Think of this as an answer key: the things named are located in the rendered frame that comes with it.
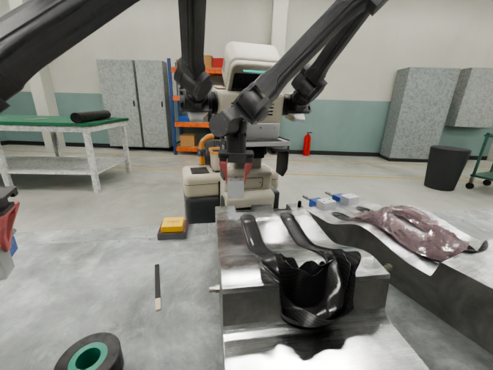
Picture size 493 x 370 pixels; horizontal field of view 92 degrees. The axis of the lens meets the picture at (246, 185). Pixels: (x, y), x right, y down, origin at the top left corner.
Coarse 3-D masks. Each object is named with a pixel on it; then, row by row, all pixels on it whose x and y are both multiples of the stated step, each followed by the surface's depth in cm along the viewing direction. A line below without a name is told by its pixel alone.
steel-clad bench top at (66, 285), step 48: (48, 240) 66; (96, 240) 67; (144, 240) 67; (192, 240) 68; (0, 288) 49; (48, 288) 49; (96, 288) 50; (144, 288) 50; (192, 288) 50; (0, 336) 39; (48, 336) 39; (144, 336) 40; (192, 336) 40; (432, 336) 41
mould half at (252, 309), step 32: (224, 224) 59; (224, 256) 42; (256, 256) 41; (288, 256) 40; (320, 256) 40; (224, 288) 33; (256, 288) 33; (384, 288) 37; (224, 320) 34; (256, 320) 35; (352, 320) 36; (384, 320) 37; (224, 352) 32; (256, 352) 32; (288, 352) 32; (320, 352) 32; (352, 352) 32; (384, 352) 32
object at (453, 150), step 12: (432, 156) 358; (444, 156) 342; (456, 156) 335; (468, 156) 337; (432, 168) 359; (444, 168) 346; (456, 168) 341; (432, 180) 362; (444, 180) 351; (456, 180) 349
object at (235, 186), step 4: (236, 176) 82; (228, 180) 71; (232, 180) 71; (236, 180) 71; (240, 180) 71; (228, 184) 70; (232, 184) 70; (236, 184) 70; (240, 184) 70; (228, 188) 70; (232, 188) 70; (236, 188) 70; (240, 188) 70; (228, 192) 71; (232, 192) 71; (236, 192) 71; (240, 192) 71; (228, 196) 71; (232, 196) 71; (236, 196) 71; (240, 196) 71
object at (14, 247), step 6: (12, 228) 47; (12, 234) 46; (12, 240) 42; (0, 246) 37; (12, 246) 42; (0, 252) 37; (6, 252) 39; (12, 252) 42; (0, 258) 37; (6, 258) 39; (0, 264) 37; (6, 264) 38; (12, 264) 40; (0, 270) 37; (6, 270) 38; (0, 276) 37; (6, 276) 38
